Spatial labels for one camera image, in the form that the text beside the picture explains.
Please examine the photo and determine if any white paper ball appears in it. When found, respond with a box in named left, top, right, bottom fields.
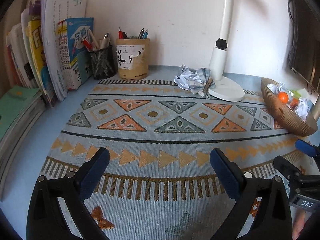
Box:
left=267, top=83, right=310, bottom=122

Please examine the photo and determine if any gold ribbed bowl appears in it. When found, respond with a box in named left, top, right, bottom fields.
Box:
left=261, top=77, right=318, bottom=137

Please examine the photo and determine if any orange mandarin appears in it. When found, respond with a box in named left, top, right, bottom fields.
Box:
left=277, top=92, right=290, bottom=104

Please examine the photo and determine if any orange red snack bag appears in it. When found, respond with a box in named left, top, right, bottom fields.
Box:
left=290, top=98, right=299, bottom=108

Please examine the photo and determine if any right hand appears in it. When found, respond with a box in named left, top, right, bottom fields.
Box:
left=292, top=209, right=306, bottom=240

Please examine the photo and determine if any black monitor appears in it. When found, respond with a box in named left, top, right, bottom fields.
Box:
left=288, top=0, right=319, bottom=92

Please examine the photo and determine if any white desk lamp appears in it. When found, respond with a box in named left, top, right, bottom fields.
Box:
left=208, top=0, right=245, bottom=102

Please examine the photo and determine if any green flat book stack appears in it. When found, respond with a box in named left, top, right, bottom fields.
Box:
left=1, top=86, right=46, bottom=195

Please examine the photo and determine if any crumpled plaid paper pile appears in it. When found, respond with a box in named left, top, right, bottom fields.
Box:
left=174, top=64, right=216, bottom=99

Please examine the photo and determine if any patterned woven table mat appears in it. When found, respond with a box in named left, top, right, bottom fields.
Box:
left=41, top=69, right=317, bottom=239

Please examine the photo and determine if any black mesh pen cup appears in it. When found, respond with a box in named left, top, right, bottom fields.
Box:
left=89, top=45, right=117, bottom=80

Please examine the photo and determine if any upright stack of books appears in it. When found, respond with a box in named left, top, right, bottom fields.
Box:
left=5, top=0, right=94, bottom=105

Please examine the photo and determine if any bamboo pen holder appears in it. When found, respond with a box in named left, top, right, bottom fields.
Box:
left=116, top=38, right=150, bottom=80

